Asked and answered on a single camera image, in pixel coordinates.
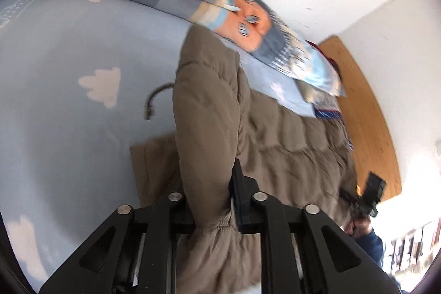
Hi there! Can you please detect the light blue cloud bedsheet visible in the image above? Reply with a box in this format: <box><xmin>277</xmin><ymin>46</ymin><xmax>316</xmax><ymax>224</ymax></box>
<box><xmin>0</xmin><ymin>0</ymin><xmax>322</xmax><ymax>293</ymax></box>

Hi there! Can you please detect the person's blue sleeved forearm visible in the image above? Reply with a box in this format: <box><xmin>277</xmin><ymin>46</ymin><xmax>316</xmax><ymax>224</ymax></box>
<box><xmin>355</xmin><ymin>229</ymin><xmax>384</xmax><ymax>267</ymax></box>

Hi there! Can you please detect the brown padded hooded jacket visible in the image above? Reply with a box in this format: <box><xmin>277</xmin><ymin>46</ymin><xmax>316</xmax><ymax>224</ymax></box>
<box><xmin>131</xmin><ymin>25</ymin><xmax>357</xmax><ymax>293</ymax></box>

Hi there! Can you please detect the person's right hand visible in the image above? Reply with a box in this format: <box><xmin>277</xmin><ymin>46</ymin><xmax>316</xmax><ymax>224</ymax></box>
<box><xmin>344</xmin><ymin>216</ymin><xmax>372</xmax><ymax>238</ymax></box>

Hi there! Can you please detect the wooden headboard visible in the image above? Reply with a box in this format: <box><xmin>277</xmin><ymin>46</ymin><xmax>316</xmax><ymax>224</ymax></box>
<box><xmin>318</xmin><ymin>35</ymin><xmax>402</xmax><ymax>201</ymax></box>

